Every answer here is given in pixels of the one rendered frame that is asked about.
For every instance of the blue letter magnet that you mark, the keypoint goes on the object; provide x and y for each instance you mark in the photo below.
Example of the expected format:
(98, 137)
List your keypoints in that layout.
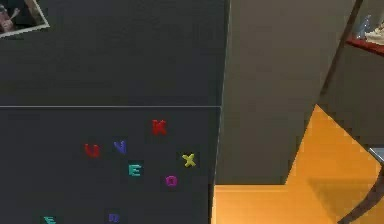
(120, 146)
(114, 218)

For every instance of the yellow letter magnet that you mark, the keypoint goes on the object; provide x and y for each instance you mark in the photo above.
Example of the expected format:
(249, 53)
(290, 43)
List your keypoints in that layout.
(189, 160)

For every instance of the pale blue glass bottle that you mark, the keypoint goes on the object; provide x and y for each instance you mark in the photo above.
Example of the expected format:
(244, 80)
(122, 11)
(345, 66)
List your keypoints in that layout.
(363, 27)

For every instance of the red shelf with dark post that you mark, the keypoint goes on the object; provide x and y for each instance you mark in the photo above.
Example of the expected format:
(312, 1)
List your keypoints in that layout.
(365, 46)

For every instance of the magenta letter magnet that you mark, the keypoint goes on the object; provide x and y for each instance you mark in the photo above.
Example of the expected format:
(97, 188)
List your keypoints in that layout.
(171, 181)

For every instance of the teal letter magnet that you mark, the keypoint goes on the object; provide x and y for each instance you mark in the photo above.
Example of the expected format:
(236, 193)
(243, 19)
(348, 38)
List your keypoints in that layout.
(134, 170)
(49, 220)

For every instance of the white framed photo magnet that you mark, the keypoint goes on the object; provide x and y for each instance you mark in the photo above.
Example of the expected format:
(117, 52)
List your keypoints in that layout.
(15, 16)

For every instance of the grey metal object corner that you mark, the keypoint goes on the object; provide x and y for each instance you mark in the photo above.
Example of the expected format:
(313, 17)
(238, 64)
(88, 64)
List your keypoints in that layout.
(377, 154)

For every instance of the dark grey fridge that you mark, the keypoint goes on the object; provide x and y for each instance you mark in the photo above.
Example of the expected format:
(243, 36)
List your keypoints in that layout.
(100, 66)

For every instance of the red letter magnet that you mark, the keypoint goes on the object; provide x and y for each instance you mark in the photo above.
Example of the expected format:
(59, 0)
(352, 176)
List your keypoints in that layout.
(92, 150)
(159, 127)

